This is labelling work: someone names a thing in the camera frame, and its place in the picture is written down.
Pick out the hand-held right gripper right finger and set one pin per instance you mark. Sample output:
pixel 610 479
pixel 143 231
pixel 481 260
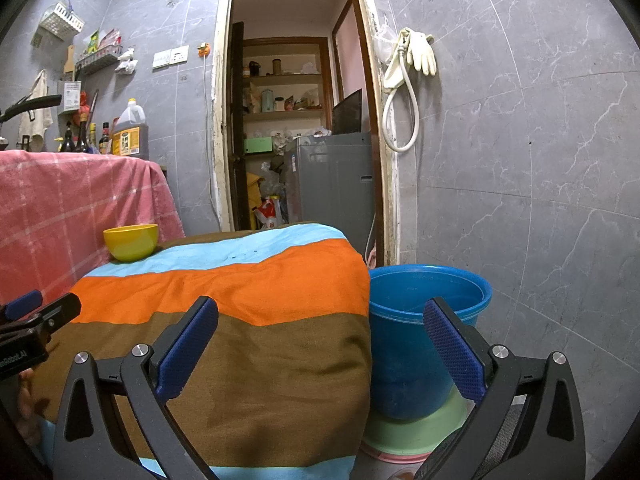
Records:
pixel 455 355

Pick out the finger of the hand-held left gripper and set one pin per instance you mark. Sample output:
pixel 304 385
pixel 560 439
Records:
pixel 62 310
pixel 22 304

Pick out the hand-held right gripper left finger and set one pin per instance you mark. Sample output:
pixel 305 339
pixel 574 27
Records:
pixel 187 350

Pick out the blue plastic bucket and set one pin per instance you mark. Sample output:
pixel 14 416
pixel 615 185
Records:
pixel 415 360

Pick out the person's left hand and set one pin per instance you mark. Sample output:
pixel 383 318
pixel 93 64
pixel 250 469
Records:
pixel 26 405

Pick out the striped blanket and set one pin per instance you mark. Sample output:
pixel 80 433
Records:
pixel 250 360

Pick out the yellow bowl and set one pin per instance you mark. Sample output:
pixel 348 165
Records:
pixel 131 247

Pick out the green plastic basin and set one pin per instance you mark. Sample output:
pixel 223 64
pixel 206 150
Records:
pixel 400 435

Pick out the pink plaid cloth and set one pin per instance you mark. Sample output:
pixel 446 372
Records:
pixel 75 200

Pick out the pink plastic basin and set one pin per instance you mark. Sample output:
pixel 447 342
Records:
pixel 390 458

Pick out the pink plastic item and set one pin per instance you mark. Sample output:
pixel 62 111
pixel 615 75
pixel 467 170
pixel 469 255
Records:
pixel 370 257

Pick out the red white sack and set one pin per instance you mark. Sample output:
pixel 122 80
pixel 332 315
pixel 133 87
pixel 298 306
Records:
pixel 267 212

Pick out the yellow bag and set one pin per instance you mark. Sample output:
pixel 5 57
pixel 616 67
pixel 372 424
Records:
pixel 252 190

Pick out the dark glass bottle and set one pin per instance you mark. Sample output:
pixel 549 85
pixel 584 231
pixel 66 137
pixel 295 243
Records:
pixel 92 137
pixel 105 137

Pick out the large cooking oil bottle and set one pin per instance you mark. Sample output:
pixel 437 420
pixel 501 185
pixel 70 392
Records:
pixel 131 140

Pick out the grey plastic bag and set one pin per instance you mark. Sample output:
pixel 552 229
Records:
pixel 272 177

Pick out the beige hanging towel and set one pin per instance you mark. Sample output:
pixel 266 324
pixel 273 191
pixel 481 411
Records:
pixel 35 105

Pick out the red plastic item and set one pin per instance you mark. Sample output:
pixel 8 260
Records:
pixel 82 105

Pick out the grey refrigerator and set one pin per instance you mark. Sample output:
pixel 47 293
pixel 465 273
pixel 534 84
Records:
pixel 330 180

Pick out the white blue label box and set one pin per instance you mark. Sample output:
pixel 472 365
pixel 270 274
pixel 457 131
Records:
pixel 72 94

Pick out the green box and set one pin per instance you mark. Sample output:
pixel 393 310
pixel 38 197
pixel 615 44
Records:
pixel 257 145

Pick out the dark wooden door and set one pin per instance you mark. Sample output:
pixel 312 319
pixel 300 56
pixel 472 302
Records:
pixel 235 125

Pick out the wooden cutting board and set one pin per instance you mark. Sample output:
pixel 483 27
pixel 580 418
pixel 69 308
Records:
pixel 69 60

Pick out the white hanging plastic bag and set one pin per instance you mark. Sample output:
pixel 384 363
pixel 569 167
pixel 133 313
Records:
pixel 126 60

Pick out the pale green canister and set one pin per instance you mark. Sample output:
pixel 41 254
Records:
pixel 267 100

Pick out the white jar with dark lid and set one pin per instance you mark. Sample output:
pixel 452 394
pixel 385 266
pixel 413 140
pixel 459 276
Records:
pixel 280 103

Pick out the black monitor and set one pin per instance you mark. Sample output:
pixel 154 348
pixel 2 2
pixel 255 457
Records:
pixel 347 112

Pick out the green seasoning packet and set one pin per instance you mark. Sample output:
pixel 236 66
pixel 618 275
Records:
pixel 92 43

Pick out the red white seasoning packets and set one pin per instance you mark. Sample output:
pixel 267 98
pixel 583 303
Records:
pixel 110 38

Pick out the brown jar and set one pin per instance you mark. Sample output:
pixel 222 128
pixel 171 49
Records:
pixel 276 66

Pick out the cream rubber gloves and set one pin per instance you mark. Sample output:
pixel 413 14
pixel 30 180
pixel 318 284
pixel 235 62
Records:
pixel 422 52

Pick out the clear plastic bag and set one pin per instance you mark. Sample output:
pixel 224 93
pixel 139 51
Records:
pixel 385 42

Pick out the brown wooden door frame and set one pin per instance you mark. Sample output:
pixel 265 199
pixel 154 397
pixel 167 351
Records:
pixel 371 110

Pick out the white wall socket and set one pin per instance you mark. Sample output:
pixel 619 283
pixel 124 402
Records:
pixel 171 56

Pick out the white wall basket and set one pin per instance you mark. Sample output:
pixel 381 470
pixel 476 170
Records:
pixel 62 22

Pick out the wooden wall shelves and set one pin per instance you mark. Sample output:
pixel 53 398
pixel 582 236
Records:
pixel 290 77

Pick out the orange wall hook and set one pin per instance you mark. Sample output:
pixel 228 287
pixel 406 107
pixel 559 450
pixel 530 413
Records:
pixel 202 50

